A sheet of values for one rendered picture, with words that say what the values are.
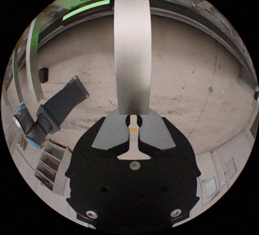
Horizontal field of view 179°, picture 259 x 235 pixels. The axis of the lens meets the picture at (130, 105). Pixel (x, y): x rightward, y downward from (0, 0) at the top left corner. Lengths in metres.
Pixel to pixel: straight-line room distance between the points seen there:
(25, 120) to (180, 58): 1.44
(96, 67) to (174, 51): 0.83
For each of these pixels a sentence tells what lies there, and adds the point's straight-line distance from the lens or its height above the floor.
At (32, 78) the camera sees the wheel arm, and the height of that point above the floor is 0.82.
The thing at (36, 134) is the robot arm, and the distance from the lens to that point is 0.75.
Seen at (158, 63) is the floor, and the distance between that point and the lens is 0.98.
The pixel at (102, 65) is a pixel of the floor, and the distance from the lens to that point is 0.99.
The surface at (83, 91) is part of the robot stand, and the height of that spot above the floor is 0.02.
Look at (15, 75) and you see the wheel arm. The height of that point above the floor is 0.81.
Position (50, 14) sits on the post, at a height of 0.73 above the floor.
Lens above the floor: 0.94
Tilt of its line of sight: 58 degrees down
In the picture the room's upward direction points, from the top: 178 degrees counter-clockwise
